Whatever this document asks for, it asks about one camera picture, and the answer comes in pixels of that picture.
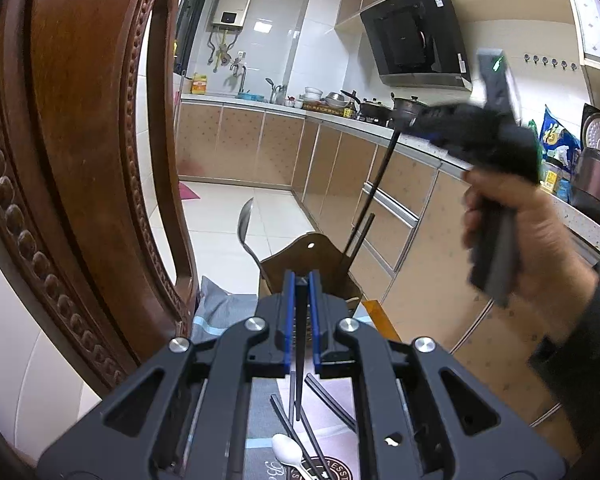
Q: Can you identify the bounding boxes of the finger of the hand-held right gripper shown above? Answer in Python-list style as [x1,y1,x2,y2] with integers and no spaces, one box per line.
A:
[402,104,468,128]
[404,124,462,150]

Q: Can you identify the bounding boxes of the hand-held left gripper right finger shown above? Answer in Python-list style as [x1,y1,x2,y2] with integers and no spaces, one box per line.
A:
[306,270,568,480]

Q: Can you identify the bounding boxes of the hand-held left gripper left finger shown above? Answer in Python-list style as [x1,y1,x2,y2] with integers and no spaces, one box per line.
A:
[37,269,298,480]

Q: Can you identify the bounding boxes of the wooden utensil holder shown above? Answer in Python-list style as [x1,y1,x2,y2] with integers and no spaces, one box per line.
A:
[257,232,366,351]

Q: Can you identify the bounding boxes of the slim black chopstick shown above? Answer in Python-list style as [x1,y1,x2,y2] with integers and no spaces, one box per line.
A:
[345,212,377,272]
[291,280,305,422]
[341,129,402,261]

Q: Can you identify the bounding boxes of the pile of black chopsticks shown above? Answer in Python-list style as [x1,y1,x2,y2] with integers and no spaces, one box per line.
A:
[270,372,358,461]

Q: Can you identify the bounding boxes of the metal ladle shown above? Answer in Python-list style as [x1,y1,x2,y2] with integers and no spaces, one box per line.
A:
[236,197,272,281]

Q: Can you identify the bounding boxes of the white plastic spoon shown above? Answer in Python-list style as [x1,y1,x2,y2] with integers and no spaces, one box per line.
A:
[271,432,321,480]

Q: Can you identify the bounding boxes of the person's right forearm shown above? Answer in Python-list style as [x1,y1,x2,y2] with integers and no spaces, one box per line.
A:
[527,260,600,466]

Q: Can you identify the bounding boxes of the person's right hand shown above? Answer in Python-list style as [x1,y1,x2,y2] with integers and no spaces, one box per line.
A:
[461,167,598,306]

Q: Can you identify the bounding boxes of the metal cooking pot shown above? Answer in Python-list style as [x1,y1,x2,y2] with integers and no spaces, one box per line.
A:
[390,92,431,118]

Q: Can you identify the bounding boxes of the blue snack bag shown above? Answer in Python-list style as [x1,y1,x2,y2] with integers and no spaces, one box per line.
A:
[540,105,583,166]

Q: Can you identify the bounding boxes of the plaid cloth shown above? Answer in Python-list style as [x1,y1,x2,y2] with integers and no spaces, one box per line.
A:
[190,275,376,480]

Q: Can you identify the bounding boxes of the black wok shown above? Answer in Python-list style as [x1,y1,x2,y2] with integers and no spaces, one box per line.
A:
[340,90,391,121]

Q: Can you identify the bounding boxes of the black range hood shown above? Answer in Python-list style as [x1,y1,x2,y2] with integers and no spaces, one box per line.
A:
[360,0,473,92]

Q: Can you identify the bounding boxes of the dark rice cooker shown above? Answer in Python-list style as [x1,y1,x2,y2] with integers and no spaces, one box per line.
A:
[572,103,600,231]

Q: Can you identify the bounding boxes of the kitchen base cabinets with counter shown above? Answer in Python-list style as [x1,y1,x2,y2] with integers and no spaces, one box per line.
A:
[175,92,600,426]

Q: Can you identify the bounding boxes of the white water heater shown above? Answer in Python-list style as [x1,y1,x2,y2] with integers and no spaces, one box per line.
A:
[210,0,256,31]

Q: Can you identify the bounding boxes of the dark window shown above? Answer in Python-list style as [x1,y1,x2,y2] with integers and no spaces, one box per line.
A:
[174,0,213,76]

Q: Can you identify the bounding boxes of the carved brown wooden chair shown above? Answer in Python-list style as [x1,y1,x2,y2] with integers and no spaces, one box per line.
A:
[0,0,201,480]

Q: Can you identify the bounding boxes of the row of wall hooks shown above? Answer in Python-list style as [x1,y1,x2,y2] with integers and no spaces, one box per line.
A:
[524,52,579,68]

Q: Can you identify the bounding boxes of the wall faucet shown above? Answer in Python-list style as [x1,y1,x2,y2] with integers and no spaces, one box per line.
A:
[225,57,246,93]

